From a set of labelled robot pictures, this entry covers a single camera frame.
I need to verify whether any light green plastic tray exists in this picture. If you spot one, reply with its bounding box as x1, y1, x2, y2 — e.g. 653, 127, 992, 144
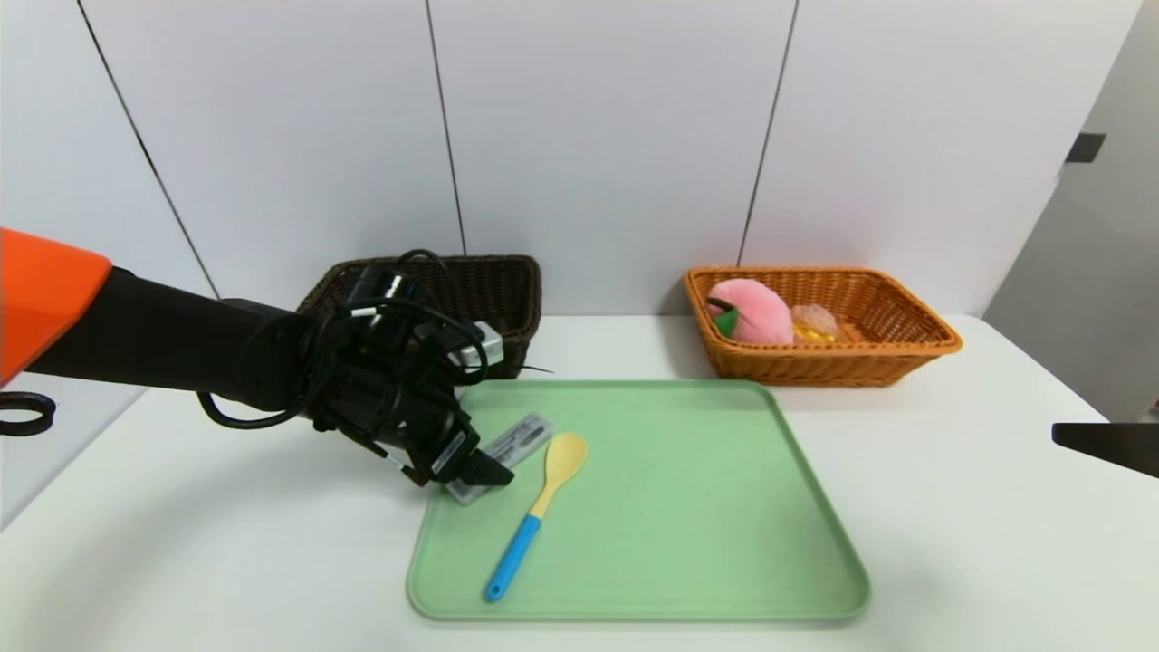
407, 379, 872, 622

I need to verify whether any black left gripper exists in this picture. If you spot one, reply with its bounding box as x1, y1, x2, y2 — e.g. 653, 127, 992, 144
367, 376, 515, 490

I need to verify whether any yellow spoon with blue handle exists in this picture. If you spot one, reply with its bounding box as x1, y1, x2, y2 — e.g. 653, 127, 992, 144
484, 432, 589, 602

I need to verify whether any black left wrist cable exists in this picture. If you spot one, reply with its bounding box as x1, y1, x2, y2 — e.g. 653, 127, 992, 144
196, 249, 555, 431

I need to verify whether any cream puff bread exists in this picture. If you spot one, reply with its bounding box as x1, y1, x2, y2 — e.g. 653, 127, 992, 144
790, 303, 843, 345

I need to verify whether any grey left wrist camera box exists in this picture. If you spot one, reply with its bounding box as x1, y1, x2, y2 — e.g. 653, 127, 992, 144
450, 321, 505, 369

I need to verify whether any orange wicker basket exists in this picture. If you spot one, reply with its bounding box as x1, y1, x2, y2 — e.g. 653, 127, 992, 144
683, 265, 963, 388

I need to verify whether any dark brown wicker basket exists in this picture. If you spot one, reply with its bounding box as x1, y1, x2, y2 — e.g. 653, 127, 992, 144
297, 254, 543, 381

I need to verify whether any pink plush peach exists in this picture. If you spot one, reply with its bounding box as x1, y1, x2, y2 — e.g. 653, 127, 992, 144
706, 278, 796, 346

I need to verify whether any clear plastic compass case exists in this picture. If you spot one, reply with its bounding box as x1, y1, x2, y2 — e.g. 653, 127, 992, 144
444, 412, 554, 506

